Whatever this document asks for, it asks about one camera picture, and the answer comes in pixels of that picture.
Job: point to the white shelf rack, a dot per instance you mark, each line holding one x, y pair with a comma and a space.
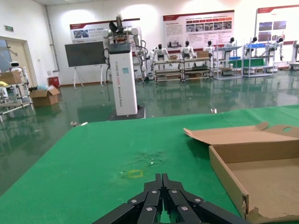
227, 48
257, 57

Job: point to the black display on white stand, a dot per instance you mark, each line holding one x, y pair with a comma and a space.
85, 53

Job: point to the white black humanoid robot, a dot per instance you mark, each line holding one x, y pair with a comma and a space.
187, 50
209, 49
254, 39
160, 52
280, 40
231, 39

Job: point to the beige door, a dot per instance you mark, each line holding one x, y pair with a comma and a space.
19, 53

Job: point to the grey wall pipe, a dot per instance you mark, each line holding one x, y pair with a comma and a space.
51, 42

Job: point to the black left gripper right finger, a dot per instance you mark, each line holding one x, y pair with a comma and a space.
182, 205

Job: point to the small brown cardboard carton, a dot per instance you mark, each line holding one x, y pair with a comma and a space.
173, 57

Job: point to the red white wall poster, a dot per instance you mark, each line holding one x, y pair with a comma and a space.
275, 16
93, 32
177, 28

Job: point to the white machine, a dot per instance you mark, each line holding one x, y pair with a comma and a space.
294, 56

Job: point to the open brown cardboard box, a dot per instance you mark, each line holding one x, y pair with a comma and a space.
257, 154

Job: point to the open cardboard carton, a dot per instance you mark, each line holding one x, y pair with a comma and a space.
44, 98

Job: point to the yellow square marking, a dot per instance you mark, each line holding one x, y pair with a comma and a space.
129, 175

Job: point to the white tube rack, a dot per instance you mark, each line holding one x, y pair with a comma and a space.
19, 98

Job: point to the white tube workbench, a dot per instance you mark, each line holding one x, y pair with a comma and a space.
167, 62
197, 59

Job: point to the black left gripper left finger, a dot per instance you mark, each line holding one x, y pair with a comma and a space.
149, 205

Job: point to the red box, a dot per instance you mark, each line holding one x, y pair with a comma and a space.
53, 81

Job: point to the small white round-headed robot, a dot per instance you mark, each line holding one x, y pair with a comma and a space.
15, 65

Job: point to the green exit sign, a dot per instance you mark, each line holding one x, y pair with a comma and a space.
9, 28

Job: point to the metal cloth clip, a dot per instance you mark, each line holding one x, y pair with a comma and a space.
213, 111
78, 123

